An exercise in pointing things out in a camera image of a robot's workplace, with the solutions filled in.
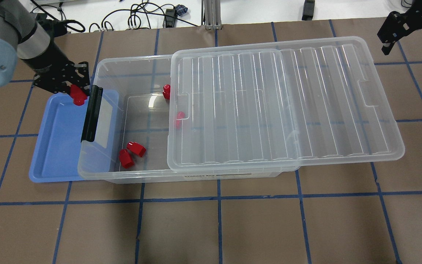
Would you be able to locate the clear plastic box lid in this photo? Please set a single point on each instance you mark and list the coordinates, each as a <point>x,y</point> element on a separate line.
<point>339,108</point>

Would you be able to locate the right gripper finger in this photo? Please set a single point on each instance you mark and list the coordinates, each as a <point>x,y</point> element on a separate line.
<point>387,44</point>

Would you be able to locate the clear plastic storage box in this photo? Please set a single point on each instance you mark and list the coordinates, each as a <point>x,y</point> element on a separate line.
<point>130,121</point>

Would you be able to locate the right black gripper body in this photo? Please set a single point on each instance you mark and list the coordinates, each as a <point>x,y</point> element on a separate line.
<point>412,20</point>

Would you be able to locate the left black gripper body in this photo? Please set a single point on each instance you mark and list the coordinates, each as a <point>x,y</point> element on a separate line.
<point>47,59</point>

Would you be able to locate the black box latch handle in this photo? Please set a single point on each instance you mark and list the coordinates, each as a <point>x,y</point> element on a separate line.
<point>92,114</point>

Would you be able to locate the blue plastic tray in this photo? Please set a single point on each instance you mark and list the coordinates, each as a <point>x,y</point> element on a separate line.
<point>59,148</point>

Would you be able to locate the aluminium frame post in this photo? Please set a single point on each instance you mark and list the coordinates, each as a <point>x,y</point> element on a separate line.
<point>211,14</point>

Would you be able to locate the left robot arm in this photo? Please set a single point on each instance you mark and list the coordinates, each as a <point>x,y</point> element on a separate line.
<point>23,38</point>

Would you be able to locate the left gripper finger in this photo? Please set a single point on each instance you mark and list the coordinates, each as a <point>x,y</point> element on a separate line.
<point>82,71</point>
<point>59,87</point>

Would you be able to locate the red block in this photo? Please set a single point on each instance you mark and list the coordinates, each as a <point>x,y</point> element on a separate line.
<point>178,120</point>
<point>77,94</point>
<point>125,159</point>
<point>166,91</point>
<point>136,148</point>

